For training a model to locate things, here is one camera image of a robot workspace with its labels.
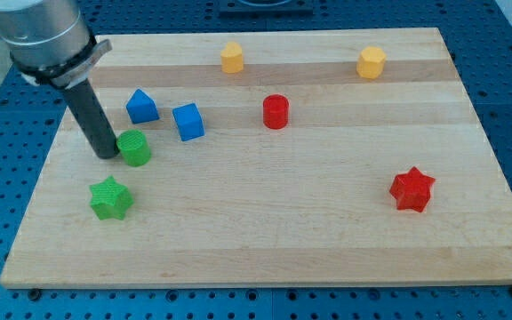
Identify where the red cylinder block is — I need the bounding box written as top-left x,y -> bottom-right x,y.
262,94 -> 290,130

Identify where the green star block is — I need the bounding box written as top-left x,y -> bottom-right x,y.
89,176 -> 134,220

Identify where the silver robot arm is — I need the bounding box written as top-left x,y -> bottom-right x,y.
0,0 -> 112,89

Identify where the yellow heart block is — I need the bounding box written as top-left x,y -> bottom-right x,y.
220,42 -> 244,74

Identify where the blue cube block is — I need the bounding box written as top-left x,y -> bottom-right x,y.
172,103 -> 204,141

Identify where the blue triangle block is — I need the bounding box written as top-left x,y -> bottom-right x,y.
125,89 -> 160,124

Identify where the yellow hexagon block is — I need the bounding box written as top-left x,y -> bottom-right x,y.
356,46 -> 387,79

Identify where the green cylinder block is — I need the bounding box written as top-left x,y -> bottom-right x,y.
116,130 -> 151,167

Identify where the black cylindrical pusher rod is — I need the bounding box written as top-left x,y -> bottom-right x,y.
60,80 -> 119,159

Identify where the red star block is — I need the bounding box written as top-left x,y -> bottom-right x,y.
389,166 -> 436,212

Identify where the wooden board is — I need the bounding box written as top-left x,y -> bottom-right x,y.
0,28 -> 512,289

